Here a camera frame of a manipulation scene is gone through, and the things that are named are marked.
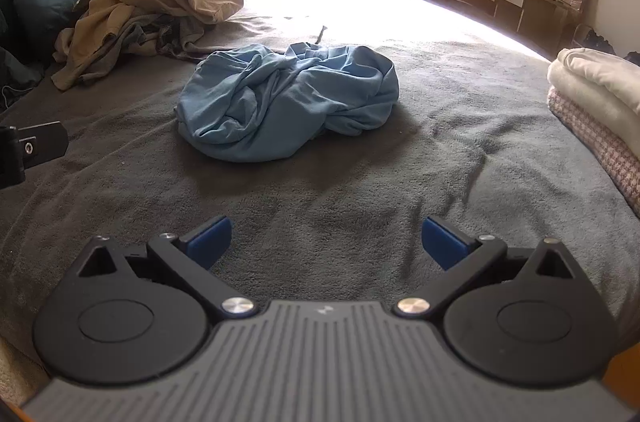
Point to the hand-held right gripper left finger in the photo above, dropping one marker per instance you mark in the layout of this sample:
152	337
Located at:
212	239

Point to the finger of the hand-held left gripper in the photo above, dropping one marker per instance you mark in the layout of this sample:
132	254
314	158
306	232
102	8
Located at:
40	145

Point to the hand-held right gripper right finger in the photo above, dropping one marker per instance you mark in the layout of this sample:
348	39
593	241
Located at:
442	242

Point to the blue t-shirt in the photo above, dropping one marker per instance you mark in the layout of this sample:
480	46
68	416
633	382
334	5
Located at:
280	102

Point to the grey fleece bed blanket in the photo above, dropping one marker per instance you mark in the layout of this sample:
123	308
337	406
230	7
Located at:
400	202

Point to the dark grey crumpled garment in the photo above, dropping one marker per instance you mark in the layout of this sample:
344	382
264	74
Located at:
145	35

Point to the pink houndstooth folded garment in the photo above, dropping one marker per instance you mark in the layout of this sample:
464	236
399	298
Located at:
610	162

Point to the cream folded blanket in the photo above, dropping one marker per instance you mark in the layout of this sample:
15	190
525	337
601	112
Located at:
590	102

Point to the metal shoe rack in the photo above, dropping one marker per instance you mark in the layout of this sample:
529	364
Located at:
595	40

